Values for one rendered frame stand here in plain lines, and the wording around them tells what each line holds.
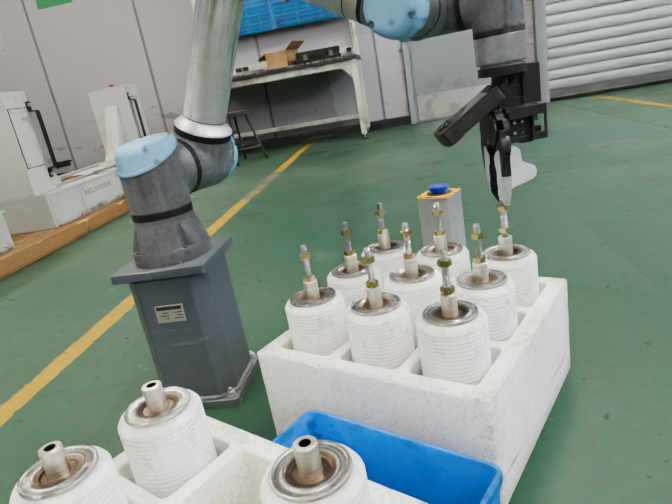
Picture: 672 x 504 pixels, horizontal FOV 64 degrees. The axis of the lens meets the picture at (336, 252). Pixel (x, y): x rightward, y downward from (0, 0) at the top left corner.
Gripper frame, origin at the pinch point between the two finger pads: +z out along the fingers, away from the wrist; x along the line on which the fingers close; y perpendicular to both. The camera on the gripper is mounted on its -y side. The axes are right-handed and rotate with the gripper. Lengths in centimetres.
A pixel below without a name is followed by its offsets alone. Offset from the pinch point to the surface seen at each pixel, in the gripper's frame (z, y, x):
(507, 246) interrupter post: 8.5, 0.6, -1.1
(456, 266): 11.9, -7.3, 2.8
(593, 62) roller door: 5, 258, 452
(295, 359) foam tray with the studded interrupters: 17.1, -36.7, -9.9
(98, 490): 11, -55, -40
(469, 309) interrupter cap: 9.7, -11.5, -18.9
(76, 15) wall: -132, -248, 544
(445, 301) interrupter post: 7.7, -14.6, -19.4
